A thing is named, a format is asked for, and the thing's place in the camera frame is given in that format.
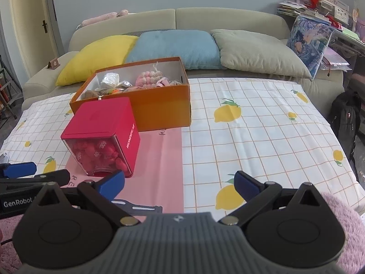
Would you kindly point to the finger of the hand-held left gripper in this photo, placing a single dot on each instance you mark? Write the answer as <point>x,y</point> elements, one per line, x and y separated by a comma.
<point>18,169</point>
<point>55,177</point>

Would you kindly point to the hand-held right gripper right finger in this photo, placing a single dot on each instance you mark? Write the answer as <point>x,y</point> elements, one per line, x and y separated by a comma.
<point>245,184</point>

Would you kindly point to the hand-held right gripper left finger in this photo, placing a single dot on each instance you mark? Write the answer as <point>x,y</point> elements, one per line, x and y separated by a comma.
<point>111,183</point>

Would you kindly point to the orange cardboard box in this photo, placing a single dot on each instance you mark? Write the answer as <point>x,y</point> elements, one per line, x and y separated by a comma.
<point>159,108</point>

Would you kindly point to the person's left forearm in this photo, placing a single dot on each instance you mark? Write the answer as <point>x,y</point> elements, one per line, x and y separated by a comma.
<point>11,234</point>

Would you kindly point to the lemon printed tablecloth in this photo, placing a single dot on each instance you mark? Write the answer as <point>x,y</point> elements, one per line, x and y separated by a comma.
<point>256,137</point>

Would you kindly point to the pink mat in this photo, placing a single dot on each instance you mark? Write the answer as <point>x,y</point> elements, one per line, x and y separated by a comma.
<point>162,171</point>

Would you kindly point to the red box with clear window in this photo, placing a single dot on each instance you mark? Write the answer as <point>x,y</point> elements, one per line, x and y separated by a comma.
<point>99,122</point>

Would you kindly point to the metal folding rack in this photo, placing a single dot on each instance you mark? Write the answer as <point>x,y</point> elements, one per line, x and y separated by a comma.
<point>8,91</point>

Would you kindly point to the brown knitted plush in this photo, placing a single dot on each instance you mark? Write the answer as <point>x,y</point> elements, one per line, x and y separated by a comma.
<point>89,94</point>

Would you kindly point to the pink fuzzy clothing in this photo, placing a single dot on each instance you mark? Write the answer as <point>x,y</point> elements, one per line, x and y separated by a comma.
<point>345,222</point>

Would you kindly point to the pink knitted toy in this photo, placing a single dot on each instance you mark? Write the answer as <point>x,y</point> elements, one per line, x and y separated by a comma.
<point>147,78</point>

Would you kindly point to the brown phone stand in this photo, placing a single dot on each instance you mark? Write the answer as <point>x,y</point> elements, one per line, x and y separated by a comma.
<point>53,63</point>

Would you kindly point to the black backpack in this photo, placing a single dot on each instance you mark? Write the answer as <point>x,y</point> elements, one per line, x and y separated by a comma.
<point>345,122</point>

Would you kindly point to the yellow pillow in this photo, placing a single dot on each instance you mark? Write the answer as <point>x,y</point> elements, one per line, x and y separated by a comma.
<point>94,57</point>

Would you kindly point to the beige pillow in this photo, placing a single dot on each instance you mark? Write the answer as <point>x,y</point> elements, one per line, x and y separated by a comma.
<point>256,51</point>

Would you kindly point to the beige door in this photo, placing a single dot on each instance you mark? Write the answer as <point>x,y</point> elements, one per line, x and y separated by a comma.
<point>28,20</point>

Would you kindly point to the pink desk chair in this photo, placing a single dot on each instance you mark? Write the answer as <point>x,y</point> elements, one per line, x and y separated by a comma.
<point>358,81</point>

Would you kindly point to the shiny plastic bag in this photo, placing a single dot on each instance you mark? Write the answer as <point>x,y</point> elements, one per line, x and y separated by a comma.
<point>335,60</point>

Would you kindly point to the blue printed pillow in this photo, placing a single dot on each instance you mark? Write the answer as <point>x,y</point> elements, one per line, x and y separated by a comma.
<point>309,42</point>

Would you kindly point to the striped pillow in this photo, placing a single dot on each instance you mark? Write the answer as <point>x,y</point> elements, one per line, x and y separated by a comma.
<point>148,31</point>

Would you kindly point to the pink plush toy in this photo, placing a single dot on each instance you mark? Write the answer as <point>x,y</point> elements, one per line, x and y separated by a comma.
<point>99,18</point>

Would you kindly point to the beige sofa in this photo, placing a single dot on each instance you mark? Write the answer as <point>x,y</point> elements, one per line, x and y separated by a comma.
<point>199,20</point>

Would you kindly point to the white desk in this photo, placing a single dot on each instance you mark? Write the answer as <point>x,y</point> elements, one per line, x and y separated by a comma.
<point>345,41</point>

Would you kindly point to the pile of books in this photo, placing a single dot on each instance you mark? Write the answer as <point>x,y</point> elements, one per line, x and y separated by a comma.
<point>290,8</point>

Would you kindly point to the cluttered desk with papers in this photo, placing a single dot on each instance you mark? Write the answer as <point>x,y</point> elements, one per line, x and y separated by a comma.
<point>328,4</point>

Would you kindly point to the black flat bracket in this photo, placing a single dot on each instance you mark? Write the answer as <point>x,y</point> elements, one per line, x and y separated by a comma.
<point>142,205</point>

